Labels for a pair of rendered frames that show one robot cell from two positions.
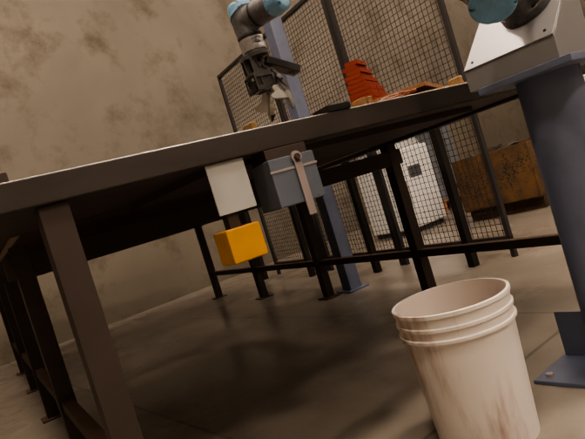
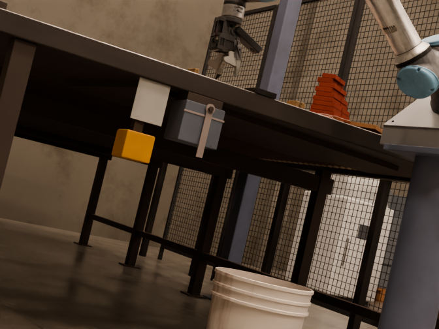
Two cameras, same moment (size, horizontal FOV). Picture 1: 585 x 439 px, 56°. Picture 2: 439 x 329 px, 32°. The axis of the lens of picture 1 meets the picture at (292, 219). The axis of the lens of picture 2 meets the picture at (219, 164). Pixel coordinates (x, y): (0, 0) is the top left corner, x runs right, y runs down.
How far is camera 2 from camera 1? 0.94 m
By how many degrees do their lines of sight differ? 5
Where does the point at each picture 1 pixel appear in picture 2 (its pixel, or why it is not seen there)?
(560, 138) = (421, 213)
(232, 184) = (152, 100)
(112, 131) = (74, 12)
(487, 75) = (396, 136)
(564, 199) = (400, 264)
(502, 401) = not seen: outside the picture
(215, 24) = not seen: outside the picture
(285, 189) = (188, 127)
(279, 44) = (285, 22)
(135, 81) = not seen: outside the picture
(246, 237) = (140, 142)
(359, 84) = (325, 98)
